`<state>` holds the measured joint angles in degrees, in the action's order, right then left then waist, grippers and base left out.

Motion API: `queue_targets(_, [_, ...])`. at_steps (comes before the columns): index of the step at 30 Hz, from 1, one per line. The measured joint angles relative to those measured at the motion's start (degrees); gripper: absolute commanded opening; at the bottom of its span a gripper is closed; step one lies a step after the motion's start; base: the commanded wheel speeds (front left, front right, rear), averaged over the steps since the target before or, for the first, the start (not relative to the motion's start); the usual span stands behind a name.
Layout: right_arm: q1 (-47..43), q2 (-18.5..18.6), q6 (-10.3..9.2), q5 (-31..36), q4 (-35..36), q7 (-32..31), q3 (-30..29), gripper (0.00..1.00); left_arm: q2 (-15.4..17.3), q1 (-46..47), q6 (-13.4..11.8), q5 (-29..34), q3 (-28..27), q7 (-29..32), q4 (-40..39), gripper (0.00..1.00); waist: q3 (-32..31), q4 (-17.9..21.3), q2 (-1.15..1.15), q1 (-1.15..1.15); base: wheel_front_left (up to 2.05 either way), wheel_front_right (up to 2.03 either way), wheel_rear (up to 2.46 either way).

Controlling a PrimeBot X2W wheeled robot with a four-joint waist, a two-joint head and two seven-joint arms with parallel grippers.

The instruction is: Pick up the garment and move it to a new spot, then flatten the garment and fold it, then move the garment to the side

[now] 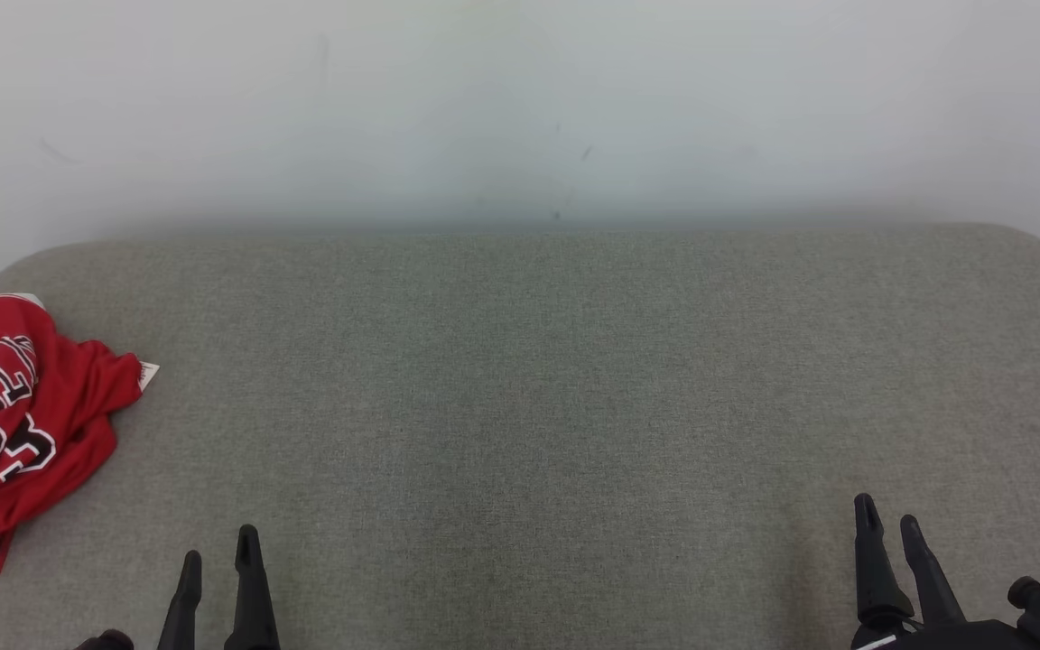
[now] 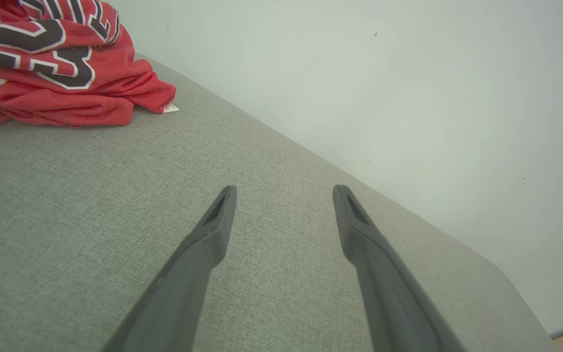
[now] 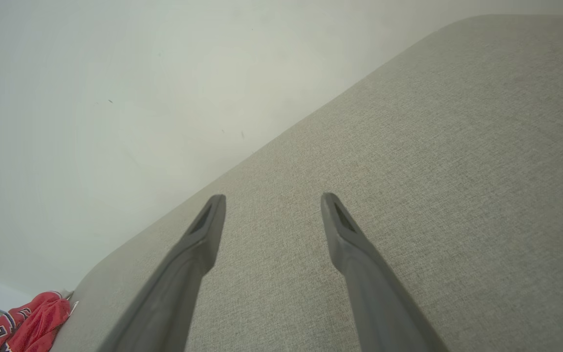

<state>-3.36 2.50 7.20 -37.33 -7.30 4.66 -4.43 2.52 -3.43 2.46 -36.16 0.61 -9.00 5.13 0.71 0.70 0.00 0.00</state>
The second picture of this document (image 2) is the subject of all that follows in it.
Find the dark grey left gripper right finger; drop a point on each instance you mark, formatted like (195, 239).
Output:
(389, 303)

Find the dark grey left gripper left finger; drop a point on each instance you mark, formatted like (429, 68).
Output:
(184, 293)

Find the red basketball jersey number 23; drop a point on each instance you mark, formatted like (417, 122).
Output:
(110, 83)

